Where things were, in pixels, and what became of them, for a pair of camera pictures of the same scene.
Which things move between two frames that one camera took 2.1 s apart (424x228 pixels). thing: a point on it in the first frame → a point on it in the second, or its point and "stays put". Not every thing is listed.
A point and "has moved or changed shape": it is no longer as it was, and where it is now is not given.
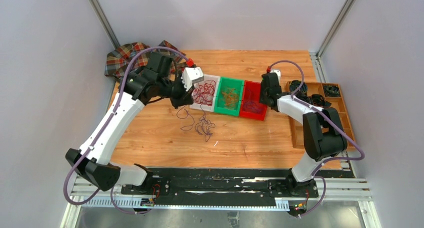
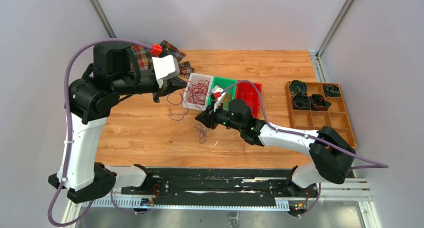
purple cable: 251,106 → 261,99
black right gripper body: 263,94 → 222,118
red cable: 204,92 has moved or changed shape
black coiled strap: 319,100 stays put
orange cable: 231,96 has moved or changed shape
